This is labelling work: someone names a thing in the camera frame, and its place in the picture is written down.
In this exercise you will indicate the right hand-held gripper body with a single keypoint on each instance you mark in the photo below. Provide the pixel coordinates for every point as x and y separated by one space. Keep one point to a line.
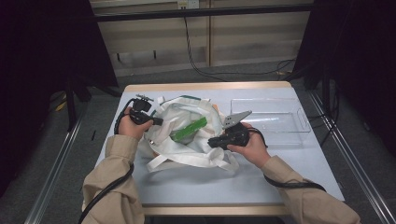
238 135

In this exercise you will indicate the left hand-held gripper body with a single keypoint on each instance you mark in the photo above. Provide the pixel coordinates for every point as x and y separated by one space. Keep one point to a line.
140 113

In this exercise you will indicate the white and green tote bag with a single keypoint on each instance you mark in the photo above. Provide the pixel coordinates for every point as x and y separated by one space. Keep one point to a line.
186 153

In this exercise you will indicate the person's left hand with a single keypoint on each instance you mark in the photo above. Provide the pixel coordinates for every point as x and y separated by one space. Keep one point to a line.
130 129

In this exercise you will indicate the person's right hand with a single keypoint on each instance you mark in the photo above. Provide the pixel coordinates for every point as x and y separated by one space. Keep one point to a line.
255 149

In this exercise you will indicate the clear plastic box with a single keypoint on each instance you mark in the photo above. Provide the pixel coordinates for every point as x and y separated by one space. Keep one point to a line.
280 124

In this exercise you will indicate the light blue table mat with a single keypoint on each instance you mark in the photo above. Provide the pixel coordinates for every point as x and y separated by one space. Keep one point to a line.
202 188

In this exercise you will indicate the black metal stand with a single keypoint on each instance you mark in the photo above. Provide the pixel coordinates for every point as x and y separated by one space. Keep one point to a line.
71 105

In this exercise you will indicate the black curtain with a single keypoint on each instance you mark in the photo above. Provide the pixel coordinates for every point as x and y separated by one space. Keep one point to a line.
361 56
37 62

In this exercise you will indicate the black horizontal bar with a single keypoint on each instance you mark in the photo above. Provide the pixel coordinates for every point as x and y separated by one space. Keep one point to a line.
202 12

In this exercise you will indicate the metal floor rail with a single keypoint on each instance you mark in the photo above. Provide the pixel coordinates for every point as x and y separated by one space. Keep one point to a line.
358 168
53 174

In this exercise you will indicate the white wall socket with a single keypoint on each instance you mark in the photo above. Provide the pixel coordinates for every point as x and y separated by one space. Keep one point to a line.
188 3

